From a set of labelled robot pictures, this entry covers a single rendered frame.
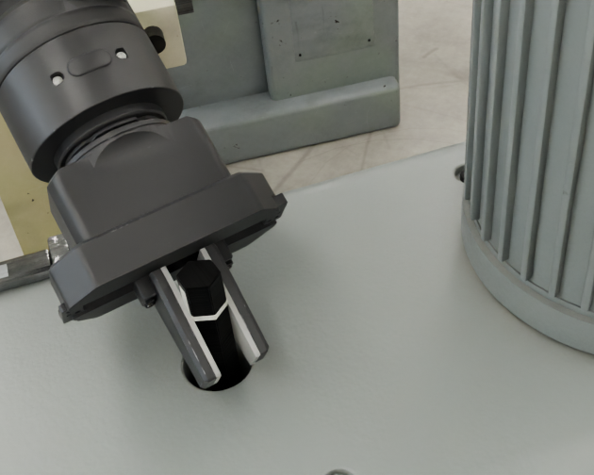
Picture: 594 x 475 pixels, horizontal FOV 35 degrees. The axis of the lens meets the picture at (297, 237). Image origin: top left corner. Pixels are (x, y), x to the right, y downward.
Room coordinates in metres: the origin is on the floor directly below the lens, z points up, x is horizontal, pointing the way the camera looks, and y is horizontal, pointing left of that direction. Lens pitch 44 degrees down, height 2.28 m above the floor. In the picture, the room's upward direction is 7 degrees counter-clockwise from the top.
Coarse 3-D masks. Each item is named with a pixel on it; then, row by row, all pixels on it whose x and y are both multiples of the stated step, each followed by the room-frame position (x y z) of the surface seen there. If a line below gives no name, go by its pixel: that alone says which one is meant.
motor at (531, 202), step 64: (512, 0) 0.35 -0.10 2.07; (576, 0) 0.32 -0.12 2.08; (512, 64) 0.34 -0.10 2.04; (576, 64) 0.31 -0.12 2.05; (512, 128) 0.33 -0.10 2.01; (576, 128) 0.31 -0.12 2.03; (512, 192) 0.33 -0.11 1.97; (576, 192) 0.31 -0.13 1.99; (512, 256) 0.33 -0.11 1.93; (576, 256) 0.30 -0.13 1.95; (576, 320) 0.29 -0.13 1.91
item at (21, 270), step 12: (48, 240) 0.42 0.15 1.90; (60, 240) 0.42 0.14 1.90; (36, 252) 0.41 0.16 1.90; (48, 252) 0.41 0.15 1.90; (60, 252) 0.41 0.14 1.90; (0, 264) 0.40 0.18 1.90; (12, 264) 0.40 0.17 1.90; (24, 264) 0.40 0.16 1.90; (36, 264) 0.40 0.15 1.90; (48, 264) 0.40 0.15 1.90; (0, 276) 0.39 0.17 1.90; (12, 276) 0.39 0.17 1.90; (24, 276) 0.39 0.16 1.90; (36, 276) 0.39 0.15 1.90; (48, 276) 0.39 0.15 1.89; (0, 288) 0.39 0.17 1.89
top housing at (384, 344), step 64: (320, 192) 0.44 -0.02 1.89; (384, 192) 0.43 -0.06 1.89; (448, 192) 0.43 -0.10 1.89; (256, 256) 0.39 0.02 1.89; (320, 256) 0.38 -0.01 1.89; (384, 256) 0.38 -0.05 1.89; (448, 256) 0.37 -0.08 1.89; (0, 320) 0.36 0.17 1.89; (128, 320) 0.35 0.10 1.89; (256, 320) 0.34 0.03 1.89; (320, 320) 0.34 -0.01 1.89; (384, 320) 0.33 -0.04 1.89; (448, 320) 0.33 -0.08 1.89; (512, 320) 0.32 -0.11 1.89; (0, 384) 0.32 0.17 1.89; (64, 384) 0.31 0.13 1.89; (128, 384) 0.31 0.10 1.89; (192, 384) 0.32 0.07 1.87; (256, 384) 0.30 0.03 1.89; (320, 384) 0.29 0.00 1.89; (384, 384) 0.29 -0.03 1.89; (448, 384) 0.28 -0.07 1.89; (512, 384) 0.28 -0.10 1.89; (576, 384) 0.27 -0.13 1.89; (0, 448) 0.28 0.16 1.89; (64, 448) 0.27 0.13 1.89; (128, 448) 0.27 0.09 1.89; (192, 448) 0.26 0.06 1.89; (256, 448) 0.26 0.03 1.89; (320, 448) 0.26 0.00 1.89; (384, 448) 0.25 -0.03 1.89; (448, 448) 0.25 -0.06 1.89; (512, 448) 0.24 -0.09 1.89; (576, 448) 0.24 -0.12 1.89
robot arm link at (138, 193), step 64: (64, 64) 0.40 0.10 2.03; (128, 64) 0.40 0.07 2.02; (64, 128) 0.38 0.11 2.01; (128, 128) 0.38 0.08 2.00; (192, 128) 0.39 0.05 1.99; (64, 192) 0.35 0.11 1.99; (128, 192) 0.35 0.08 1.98; (192, 192) 0.36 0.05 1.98; (256, 192) 0.36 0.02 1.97; (64, 256) 0.33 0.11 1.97; (128, 256) 0.32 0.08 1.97; (192, 256) 0.35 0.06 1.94; (64, 320) 0.32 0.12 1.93
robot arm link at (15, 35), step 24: (0, 0) 0.45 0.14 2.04; (24, 0) 0.43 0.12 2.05; (48, 0) 0.43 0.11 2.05; (72, 0) 0.43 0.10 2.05; (96, 0) 0.44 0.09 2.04; (120, 0) 0.45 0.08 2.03; (0, 24) 0.42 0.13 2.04; (24, 24) 0.42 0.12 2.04; (48, 24) 0.42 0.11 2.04; (72, 24) 0.42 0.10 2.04; (96, 24) 0.42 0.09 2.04; (0, 48) 0.42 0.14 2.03; (24, 48) 0.41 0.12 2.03; (0, 72) 0.41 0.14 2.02
